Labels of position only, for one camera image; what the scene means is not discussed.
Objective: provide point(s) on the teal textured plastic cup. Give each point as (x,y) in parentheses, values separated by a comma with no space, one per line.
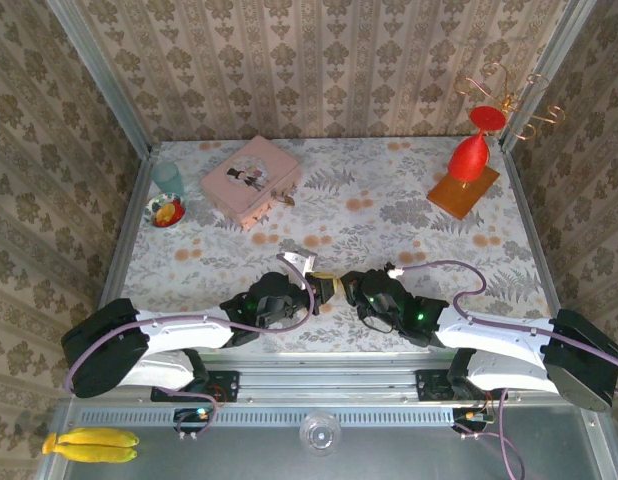
(168,177)

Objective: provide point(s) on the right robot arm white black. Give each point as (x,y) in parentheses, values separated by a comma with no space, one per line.
(499,371)

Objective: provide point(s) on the aluminium frame post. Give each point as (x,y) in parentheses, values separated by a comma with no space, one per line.
(104,80)
(549,75)

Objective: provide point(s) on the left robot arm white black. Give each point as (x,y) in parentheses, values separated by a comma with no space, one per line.
(189,336)

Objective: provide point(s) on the grey metal tray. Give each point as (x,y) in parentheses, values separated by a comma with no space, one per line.
(389,452)

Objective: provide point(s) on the red plastic wine glass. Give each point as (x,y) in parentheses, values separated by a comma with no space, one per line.
(469,157)

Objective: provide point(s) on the clear drinking glass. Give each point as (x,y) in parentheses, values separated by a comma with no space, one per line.
(320,438)

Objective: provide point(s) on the red yellow snack packet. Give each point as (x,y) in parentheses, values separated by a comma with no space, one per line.
(175,213)

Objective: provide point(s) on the aluminium table side rail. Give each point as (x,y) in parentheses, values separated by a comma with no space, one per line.
(131,230)
(534,235)

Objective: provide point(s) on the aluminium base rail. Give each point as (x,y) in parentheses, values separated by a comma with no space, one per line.
(329,378)

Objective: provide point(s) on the yellow banana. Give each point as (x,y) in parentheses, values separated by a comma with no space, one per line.
(99,454)
(99,436)

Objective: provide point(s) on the pink tin box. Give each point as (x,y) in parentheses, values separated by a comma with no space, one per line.
(249,175)

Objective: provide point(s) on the small circuit board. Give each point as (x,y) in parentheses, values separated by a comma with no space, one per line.
(476,416)
(194,415)

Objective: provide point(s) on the leaf print bowl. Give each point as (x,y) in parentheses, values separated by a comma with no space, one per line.
(151,210)

